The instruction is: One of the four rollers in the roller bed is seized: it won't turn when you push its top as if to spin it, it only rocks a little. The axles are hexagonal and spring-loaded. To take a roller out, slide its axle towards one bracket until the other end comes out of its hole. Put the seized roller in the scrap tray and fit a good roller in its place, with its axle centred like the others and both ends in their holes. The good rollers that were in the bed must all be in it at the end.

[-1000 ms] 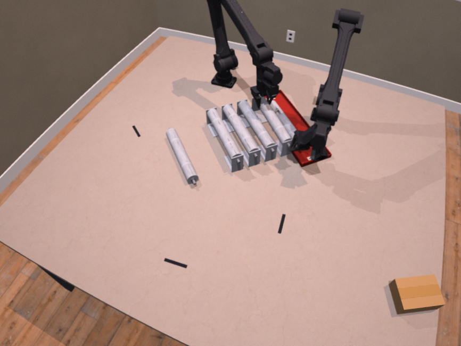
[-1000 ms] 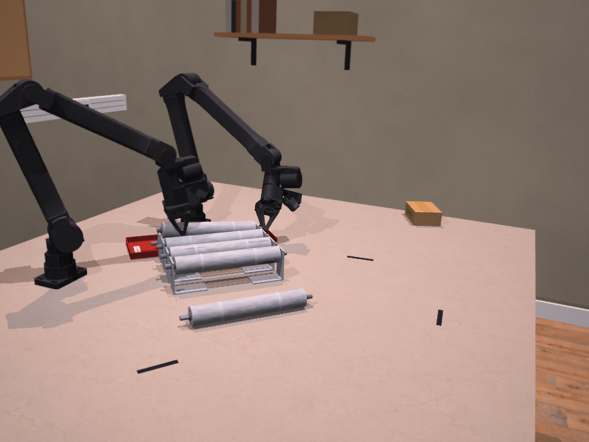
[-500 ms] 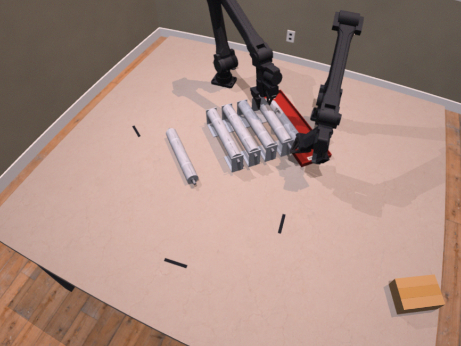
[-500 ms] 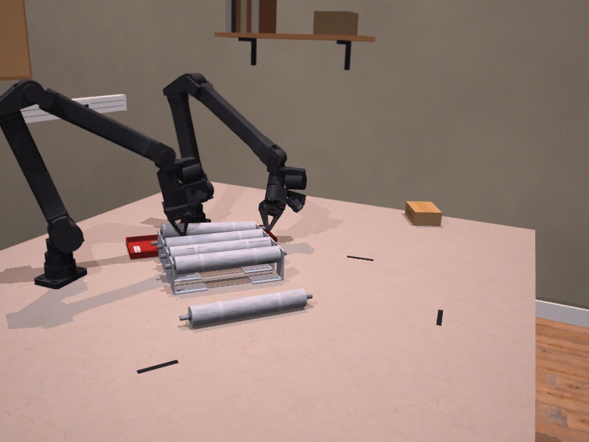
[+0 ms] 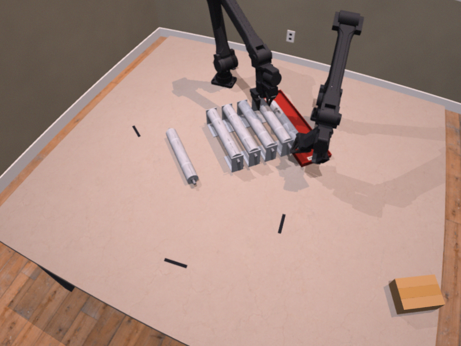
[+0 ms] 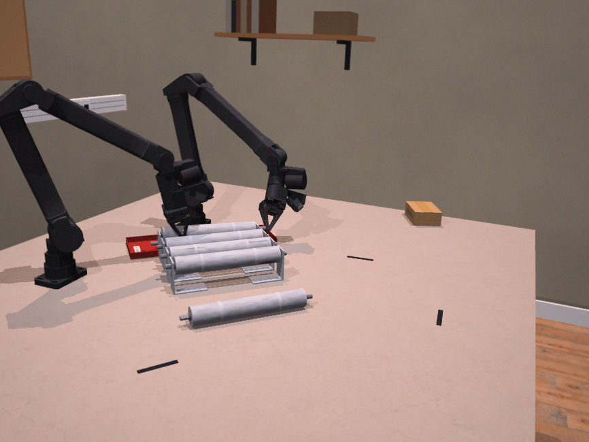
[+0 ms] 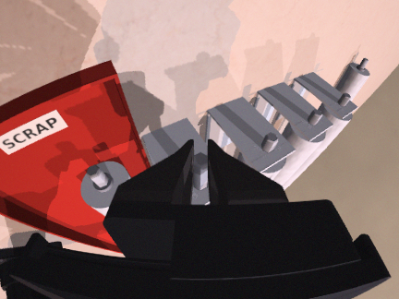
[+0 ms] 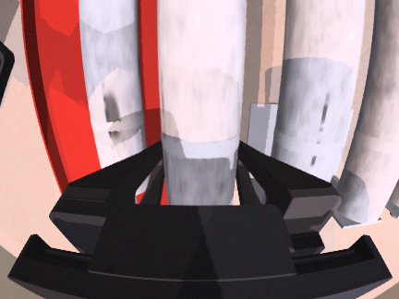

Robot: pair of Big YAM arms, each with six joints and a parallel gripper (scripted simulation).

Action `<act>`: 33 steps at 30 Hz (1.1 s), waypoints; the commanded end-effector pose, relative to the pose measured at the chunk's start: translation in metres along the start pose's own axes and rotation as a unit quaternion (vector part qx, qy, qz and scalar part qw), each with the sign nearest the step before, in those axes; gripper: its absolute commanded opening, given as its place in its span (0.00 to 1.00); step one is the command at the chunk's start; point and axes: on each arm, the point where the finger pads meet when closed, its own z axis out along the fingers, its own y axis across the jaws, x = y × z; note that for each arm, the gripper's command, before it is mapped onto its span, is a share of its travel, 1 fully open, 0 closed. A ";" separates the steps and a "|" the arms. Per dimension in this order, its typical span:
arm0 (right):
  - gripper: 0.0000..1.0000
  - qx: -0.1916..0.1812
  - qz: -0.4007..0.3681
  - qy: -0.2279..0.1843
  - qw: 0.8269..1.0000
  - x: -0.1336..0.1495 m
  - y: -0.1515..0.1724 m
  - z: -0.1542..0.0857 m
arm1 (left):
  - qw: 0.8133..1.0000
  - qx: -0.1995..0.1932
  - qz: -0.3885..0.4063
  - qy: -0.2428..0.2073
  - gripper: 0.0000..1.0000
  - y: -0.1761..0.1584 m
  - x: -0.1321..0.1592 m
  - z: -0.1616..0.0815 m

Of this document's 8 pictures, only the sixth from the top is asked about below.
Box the brown cardboard box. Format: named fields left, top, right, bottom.
left=405, top=201, right=442, bottom=226

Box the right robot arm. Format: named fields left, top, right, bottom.
left=0, top=79, right=207, bottom=290

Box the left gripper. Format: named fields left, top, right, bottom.
left=258, top=184, right=287, bottom=231

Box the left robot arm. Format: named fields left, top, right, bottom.
left=163, top=73, right=307, bottom=225

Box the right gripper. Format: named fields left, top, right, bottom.
left=161, top=188, right=190, bottom=237

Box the red scrap tray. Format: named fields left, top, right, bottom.
left=126, top=230, right=277, bottom=259

